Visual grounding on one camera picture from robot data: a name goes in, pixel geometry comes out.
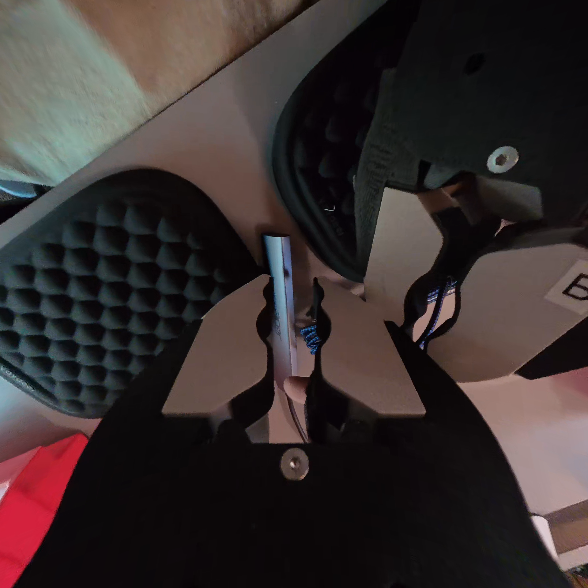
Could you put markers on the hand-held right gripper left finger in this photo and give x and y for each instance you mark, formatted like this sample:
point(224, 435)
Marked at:
point(220, 358)

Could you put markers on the red plastic bin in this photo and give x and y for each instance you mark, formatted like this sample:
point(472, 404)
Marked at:
point(27, 505)

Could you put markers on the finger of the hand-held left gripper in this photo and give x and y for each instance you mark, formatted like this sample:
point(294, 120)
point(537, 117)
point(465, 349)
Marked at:
point(505, 312)
point(399, 248)

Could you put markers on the grey usb hub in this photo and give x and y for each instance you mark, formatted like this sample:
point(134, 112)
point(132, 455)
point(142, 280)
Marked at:
point(279, 285)

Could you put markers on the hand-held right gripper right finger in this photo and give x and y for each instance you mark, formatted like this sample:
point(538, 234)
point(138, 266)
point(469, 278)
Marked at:
point(363, 363)

